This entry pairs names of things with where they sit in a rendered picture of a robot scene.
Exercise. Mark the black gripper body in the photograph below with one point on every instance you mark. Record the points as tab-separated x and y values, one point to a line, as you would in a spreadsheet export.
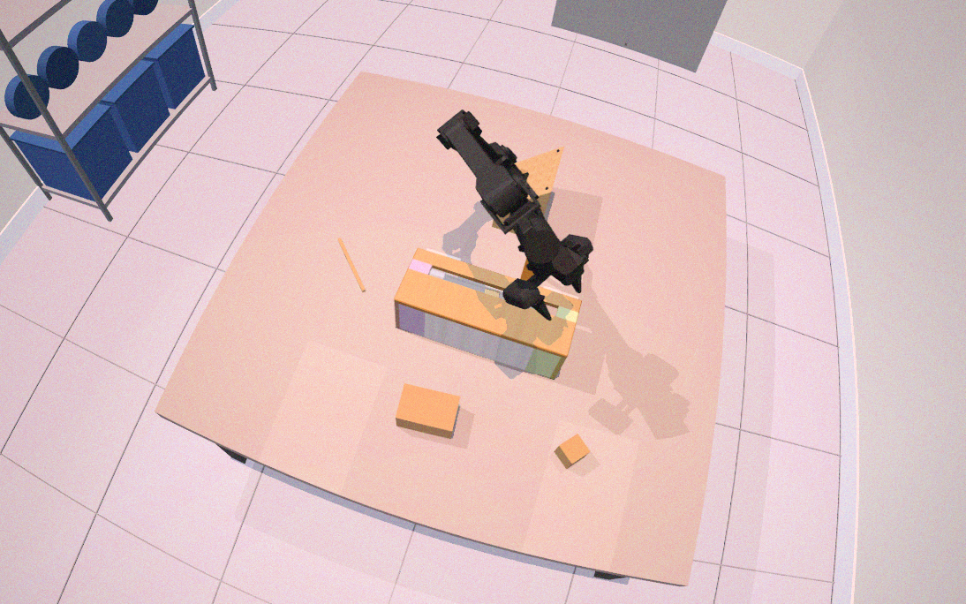
524	294

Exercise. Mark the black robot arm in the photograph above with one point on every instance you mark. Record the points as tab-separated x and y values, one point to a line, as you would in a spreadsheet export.
504	190

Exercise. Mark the orange thin stick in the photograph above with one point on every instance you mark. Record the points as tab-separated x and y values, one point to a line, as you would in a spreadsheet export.
351	265

